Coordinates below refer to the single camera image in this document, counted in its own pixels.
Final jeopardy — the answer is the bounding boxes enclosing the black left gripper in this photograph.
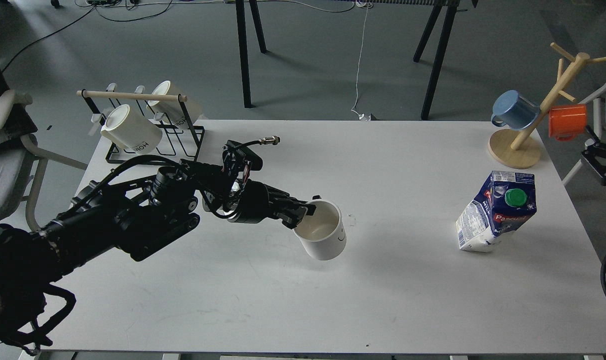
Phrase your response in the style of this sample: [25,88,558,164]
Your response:
[227,180,317,229]

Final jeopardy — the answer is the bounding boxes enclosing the white ceramic mug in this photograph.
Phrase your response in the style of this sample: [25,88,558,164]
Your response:
[293,198,347,261]

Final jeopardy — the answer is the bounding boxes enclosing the blue white milk carton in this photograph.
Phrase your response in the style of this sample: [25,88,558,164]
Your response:
[455,170,537,252]

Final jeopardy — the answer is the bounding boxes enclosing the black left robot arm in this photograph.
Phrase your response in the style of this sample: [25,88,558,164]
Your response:
[0,136,316,356]

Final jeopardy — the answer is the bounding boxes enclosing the orange mug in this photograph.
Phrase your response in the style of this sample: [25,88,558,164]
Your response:
[548,104,588,142]

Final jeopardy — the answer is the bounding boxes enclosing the wooden mug tree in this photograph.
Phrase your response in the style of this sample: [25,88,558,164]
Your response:
[487,42,606,169]

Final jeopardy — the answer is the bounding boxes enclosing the blue enamel mug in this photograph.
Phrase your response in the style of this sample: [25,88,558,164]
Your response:
[490,89,541,131]

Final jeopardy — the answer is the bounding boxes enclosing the cream mug rear on rack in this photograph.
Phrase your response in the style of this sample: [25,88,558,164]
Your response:
[147,80,204,131]

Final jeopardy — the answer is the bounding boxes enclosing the cream mug on rack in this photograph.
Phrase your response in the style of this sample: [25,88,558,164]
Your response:
[147,80,204,131]
[101,104,162,155]

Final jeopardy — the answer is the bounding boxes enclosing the cream mug front on rack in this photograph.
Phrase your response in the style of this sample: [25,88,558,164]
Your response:
[101,104,162,155]

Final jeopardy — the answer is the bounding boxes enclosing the black trestle table legs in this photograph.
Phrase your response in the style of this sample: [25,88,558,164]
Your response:
[234,0,476,121]

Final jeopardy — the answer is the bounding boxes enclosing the grey office chair left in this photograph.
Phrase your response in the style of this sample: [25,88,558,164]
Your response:
[0,69,88,231]

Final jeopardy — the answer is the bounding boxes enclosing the black wire mug rack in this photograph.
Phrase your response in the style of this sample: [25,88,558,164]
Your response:
[76,84,205,165]

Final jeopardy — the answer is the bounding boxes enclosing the white cable on floor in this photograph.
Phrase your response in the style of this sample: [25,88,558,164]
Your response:
[349,0,374,122]

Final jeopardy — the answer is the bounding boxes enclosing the black cables on floor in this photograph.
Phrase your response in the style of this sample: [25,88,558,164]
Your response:
[0,0,174,73]

